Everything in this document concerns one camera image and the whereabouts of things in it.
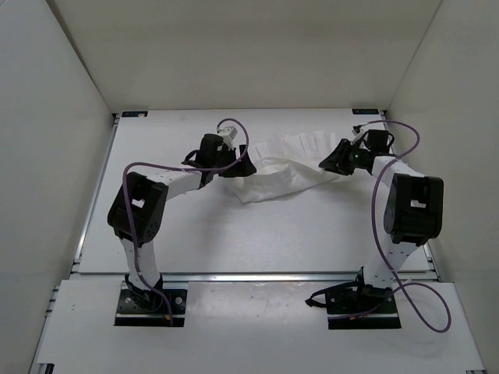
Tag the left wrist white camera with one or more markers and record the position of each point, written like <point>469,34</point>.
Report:
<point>227,133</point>

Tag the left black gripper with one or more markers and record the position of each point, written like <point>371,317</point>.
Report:
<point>244,168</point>

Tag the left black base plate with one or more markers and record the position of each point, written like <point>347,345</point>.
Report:
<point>130,313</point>

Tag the left blue corner label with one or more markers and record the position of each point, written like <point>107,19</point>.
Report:
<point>134,114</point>

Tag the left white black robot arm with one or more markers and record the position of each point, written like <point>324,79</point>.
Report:
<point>136,214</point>

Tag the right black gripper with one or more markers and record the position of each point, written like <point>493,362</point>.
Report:
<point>337,161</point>

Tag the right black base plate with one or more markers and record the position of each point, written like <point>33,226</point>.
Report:
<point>356,306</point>

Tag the blue corner label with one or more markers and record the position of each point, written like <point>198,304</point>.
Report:
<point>134,114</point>
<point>364,111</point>

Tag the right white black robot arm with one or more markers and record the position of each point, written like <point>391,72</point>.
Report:
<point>413,212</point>

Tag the right blue corner label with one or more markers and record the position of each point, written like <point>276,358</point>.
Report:
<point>364,111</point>

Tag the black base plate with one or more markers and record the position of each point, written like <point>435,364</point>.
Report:
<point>356,306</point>
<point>130,313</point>

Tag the aluminium front rail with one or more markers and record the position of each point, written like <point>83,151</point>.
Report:
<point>254,277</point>

